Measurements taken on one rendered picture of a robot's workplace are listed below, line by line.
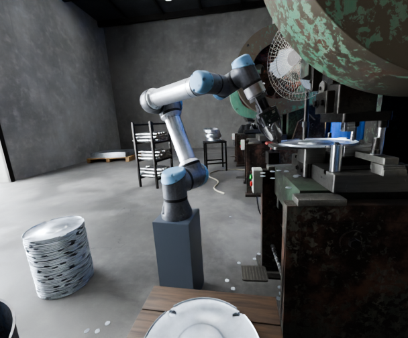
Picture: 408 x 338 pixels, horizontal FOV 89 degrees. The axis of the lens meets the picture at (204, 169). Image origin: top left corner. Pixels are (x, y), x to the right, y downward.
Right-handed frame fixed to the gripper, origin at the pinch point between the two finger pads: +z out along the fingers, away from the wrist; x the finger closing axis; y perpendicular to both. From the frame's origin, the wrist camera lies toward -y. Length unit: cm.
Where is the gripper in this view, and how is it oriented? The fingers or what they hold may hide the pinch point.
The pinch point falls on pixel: (277, 141)
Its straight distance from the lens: 91.2
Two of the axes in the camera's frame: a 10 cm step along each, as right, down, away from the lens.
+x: 8.8, -4.5, -1.7
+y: -0.8, 2.2, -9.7
